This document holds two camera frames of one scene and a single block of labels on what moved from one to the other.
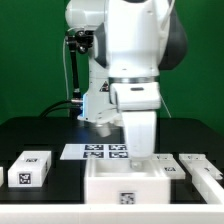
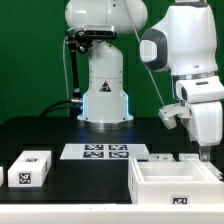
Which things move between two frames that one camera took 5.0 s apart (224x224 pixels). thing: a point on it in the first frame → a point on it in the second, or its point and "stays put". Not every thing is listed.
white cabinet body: x=114 y=181 → x=174 y=182
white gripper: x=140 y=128 → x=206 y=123
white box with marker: x=29 y=169 stays put
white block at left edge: x=1 y=176 stays put
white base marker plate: x=100 y=152 stays put
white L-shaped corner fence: x=211 y=212 stays put
